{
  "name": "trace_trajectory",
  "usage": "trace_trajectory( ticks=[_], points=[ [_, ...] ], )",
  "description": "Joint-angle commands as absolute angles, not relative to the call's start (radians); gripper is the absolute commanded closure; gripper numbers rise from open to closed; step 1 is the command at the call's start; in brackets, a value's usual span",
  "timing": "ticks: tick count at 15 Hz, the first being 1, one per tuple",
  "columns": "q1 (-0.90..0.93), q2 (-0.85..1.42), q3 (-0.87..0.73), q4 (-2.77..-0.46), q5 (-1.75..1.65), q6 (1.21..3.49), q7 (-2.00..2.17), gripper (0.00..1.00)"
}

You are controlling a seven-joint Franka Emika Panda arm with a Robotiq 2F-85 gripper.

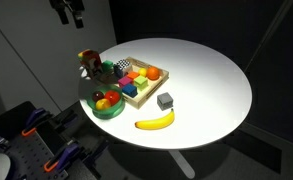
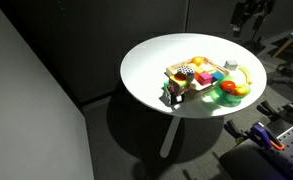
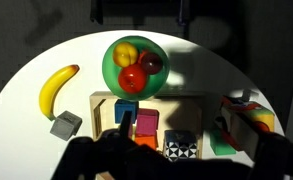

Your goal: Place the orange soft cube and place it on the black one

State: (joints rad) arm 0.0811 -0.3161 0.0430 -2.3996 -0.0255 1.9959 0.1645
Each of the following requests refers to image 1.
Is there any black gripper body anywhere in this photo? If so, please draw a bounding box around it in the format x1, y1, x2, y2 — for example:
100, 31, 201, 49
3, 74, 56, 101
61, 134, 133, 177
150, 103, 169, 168
48, 0, 85, 14

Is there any black white dotted soft cube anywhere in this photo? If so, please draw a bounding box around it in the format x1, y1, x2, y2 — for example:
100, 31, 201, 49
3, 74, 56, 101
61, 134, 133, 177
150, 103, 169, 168
113, 58, 131, 79

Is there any pink wooden cube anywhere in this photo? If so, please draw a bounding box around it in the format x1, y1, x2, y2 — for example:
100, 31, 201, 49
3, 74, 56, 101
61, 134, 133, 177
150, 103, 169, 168
117, 76, 134, 89

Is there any blue wooden cube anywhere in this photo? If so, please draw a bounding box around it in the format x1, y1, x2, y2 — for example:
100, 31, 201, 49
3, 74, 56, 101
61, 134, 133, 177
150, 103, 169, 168
121, 83, 139, 99

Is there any lime green wooden cube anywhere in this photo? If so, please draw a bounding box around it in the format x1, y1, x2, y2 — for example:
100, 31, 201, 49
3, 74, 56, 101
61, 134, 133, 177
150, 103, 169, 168
133, 75, 149, 92

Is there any grey cube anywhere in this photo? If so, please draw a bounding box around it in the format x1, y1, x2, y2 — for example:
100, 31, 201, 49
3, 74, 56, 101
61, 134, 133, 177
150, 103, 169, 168
156, 92, 174, 112

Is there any small orange wooden block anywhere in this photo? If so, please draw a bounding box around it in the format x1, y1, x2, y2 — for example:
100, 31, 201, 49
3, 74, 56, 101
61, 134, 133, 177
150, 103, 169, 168
126, 70, 141, 81

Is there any dark plum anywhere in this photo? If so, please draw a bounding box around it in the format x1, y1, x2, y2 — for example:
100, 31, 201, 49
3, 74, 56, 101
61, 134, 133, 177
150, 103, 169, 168
91, 90, 105, 103

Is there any small yellow lemon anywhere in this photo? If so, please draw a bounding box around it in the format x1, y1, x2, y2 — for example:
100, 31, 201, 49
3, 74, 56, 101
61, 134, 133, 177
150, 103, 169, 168
138, 67, 148, 78

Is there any red apple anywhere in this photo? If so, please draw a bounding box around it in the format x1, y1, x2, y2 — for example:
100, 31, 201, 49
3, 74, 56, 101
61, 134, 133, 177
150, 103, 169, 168
104, 89, 122, 106

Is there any yellow round fruit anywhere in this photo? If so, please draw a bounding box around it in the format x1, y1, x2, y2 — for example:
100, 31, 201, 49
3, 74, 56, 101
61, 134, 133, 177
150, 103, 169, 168
95, 98, 112, 112

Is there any orange fruit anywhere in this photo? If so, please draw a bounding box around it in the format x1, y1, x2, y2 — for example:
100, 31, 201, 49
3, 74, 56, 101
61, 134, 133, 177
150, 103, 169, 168
146, 65, 161, 81

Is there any green plastic bowl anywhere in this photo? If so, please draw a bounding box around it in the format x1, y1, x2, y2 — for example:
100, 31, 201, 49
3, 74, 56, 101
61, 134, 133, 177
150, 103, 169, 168
86, 83, 126, 120

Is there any black clamp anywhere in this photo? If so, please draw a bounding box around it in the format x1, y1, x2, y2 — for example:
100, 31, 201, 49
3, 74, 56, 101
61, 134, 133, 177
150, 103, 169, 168
51, 109, 79, 132
81, 139, 111, 168

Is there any wooden tray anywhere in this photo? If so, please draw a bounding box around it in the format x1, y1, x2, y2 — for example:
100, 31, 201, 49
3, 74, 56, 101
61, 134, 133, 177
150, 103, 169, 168
113, 55, 170, 111

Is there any purple clamp with orange tips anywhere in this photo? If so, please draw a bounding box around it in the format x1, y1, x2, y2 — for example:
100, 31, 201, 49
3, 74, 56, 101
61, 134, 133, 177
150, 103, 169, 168
21, 107, 51, 138
43, 142, 81, 173

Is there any yellow banana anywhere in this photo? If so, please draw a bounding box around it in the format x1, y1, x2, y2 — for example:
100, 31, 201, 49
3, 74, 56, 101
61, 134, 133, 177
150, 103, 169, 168
134, 107, 176, 131

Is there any black perforated mounting board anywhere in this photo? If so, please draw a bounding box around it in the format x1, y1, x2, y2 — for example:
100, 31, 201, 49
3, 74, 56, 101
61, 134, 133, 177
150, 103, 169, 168
0, 129, 71, 180

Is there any white table leg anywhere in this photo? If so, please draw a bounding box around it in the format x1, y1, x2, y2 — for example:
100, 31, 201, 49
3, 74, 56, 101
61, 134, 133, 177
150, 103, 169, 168
167, 149, 197, 180

